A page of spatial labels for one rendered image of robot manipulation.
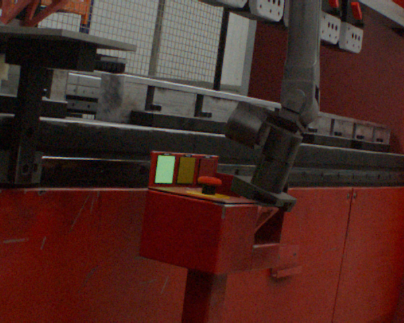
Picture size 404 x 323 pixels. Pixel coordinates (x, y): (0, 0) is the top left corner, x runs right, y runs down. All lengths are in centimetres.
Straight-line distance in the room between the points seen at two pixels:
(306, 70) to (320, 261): 102
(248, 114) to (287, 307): 87
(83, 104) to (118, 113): 34
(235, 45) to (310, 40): 812
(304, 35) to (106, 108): 44
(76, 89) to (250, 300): 63
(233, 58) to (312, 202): 739
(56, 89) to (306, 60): 44
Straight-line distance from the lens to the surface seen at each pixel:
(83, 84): 207
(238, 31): 968
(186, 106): 196
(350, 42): 275
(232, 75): 964
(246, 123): 153
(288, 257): 224
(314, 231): 238
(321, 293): 252
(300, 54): 155
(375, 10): 297
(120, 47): 130
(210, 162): 164
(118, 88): 175
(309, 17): 157
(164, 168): 153
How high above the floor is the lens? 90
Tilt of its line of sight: 3 degrees down
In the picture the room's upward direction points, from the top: 8 degrees clockwise
